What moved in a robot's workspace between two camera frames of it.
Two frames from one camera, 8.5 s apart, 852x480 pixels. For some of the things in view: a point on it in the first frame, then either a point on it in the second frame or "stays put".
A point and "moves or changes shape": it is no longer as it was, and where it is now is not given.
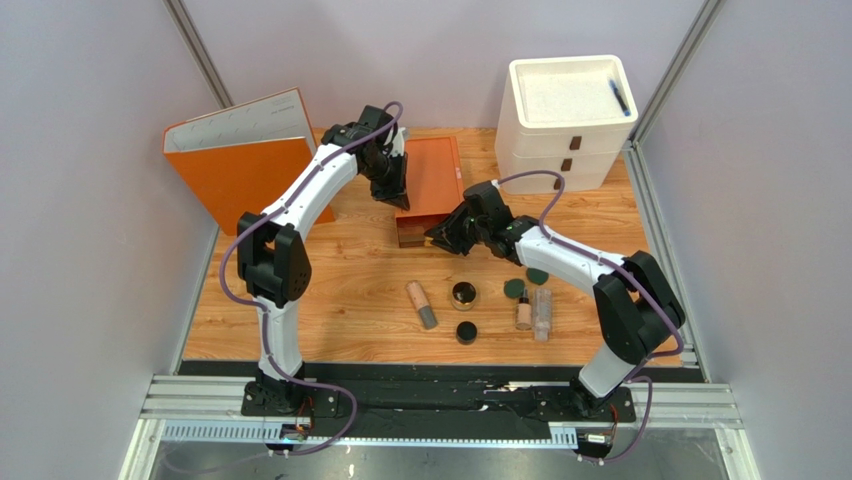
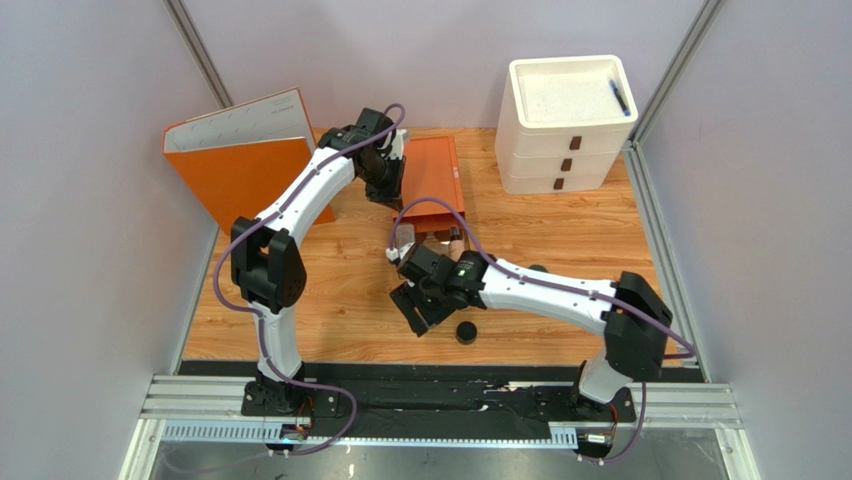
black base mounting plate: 556,401 stays put
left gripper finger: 392,191 stays put
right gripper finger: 447,231 → 402,297
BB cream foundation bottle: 524,312 moves or changes shape
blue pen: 623,107 stays put
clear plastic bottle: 542,314 → 404,234
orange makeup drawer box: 434,181 stays put
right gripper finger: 457,244 → 434,316
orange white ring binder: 244,158 stays put
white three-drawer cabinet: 569,114 stays put
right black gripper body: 455,230 → 418,292
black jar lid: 466,333 stays put
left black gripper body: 388,167 stays put
